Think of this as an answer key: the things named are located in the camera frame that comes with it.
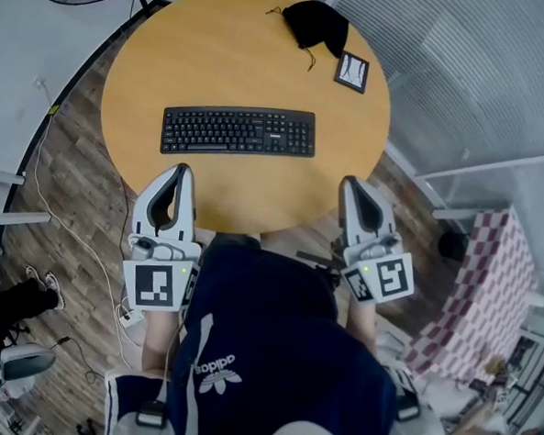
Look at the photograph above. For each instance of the person's right forearm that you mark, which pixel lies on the person's right forearm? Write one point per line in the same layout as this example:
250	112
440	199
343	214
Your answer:
363	325

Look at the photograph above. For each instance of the black round object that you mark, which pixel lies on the black round object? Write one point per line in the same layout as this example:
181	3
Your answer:
452	246

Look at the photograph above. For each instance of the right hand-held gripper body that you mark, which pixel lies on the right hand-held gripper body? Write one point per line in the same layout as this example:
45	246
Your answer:
388	274

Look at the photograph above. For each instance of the round wooden desk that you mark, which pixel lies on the round wooden desk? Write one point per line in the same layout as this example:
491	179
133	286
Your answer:
217	61

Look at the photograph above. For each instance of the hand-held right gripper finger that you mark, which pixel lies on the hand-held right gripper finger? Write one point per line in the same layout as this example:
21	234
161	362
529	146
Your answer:
349	217
384	214

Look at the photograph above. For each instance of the white power strip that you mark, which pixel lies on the white power strip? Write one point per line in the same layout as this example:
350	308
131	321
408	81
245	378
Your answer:
130	317

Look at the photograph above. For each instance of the person's left forearm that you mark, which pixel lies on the person's left forearm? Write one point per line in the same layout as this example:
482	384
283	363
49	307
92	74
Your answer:
159	338

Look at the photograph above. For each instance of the navy shirt with white stripes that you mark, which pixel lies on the navy shirt with white stripes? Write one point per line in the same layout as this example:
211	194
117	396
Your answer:
265	331

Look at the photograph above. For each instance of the black framed picture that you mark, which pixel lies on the black framed picture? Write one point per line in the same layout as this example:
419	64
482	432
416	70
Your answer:
352	72

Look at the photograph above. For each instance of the pink checkered box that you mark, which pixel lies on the pink checkered box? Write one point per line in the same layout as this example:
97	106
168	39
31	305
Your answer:
483	294

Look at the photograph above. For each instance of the white table frame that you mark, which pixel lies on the white table frame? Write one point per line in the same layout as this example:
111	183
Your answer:
5	216

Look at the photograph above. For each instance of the white glass table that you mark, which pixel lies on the white glass table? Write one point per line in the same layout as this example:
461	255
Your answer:
495	179

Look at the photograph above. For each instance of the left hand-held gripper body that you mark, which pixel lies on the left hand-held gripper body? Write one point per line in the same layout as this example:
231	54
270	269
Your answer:
162	251

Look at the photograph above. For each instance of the black keyboard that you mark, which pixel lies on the black keyboard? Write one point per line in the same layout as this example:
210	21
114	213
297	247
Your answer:
238	132

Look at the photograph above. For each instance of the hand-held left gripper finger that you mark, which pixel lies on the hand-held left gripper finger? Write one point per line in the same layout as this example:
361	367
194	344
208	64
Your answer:
145	204
185	206

